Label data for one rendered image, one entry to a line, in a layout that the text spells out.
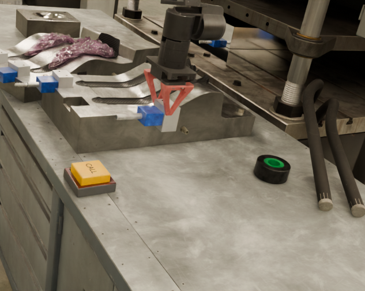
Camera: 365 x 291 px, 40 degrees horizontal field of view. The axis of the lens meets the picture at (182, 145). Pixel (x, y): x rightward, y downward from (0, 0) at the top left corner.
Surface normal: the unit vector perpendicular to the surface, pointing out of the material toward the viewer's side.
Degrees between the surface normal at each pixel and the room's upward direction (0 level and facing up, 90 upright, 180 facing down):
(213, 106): 90
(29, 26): 90
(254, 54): 90
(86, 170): 0
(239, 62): 90
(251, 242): 0
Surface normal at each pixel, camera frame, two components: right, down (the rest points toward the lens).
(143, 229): 0.18, -0.89
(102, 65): 0.73, 0.41
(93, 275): -0.84, 0.09
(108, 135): 0.50, 0.46
